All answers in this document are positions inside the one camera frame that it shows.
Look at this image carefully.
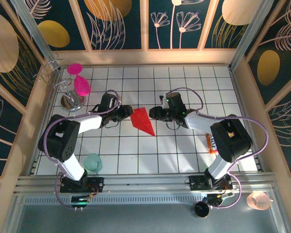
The red cloth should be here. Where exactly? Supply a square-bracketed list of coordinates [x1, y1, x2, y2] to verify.
[130, 107, 157, 137]

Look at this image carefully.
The pink wine glass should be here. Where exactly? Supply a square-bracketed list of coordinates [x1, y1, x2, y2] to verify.
[67, 63, 92, 97]

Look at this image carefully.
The orange candy bag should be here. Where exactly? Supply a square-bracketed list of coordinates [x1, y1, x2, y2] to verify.
[205, 133, 220, 155]

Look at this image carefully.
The green translucent cup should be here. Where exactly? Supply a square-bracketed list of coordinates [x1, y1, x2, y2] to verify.
[83, 153, 104, 173]

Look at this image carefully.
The small circuit board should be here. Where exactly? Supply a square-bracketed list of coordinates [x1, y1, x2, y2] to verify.
[71, 194, 94, 206]
[207, 191, 235, 207]

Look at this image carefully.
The black round cap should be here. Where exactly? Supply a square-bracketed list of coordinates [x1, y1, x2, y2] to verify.
[193, 200, 210, 218]

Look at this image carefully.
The pink translucent cup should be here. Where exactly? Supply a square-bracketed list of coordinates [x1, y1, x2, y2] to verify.
[246, 191, 274, 211]

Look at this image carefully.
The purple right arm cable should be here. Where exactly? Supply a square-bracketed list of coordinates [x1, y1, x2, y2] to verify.
[166, 87, 269, 210]

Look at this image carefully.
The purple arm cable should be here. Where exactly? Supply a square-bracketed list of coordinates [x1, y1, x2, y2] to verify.
[166, 87, 269, 210]
[43, 89, 123, 211]

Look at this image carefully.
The chrome wire glass stand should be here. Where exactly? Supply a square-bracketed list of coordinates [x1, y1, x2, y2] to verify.
[33, 57, 87, 112]

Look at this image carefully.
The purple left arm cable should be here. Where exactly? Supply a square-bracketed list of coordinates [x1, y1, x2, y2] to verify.
[43, 89, 123, 211]

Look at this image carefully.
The aluminium rail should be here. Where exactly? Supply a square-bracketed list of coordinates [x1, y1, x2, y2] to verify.
[14, 171, 277, 195]

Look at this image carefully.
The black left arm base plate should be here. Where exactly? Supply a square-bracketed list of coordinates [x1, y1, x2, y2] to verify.
[60, 176, 105, 194]

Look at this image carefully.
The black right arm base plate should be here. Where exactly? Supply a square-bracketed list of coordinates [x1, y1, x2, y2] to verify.
[188, 175, 233, 191]

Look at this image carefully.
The aluminium frame post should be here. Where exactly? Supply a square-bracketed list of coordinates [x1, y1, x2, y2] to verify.
[228, 0, 274, 70]
[9, 0, 56, 64]

